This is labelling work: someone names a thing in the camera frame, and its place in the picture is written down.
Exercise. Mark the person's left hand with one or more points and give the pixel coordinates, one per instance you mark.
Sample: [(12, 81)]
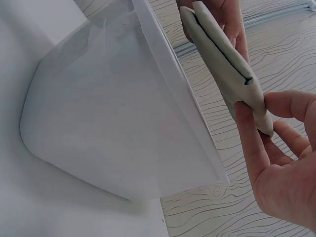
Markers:
[(234, 22)]

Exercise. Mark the person's right hand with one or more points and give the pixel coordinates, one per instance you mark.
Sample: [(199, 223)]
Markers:
[(284, 182)]

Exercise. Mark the person's right thumb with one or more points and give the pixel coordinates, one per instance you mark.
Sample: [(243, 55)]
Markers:
[(288, 101)]

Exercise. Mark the person's left fingers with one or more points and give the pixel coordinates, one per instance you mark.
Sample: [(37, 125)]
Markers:
[(235, 29)]

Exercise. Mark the long grey sealing clip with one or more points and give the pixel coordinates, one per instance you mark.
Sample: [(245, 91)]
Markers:
[(222, 64)]

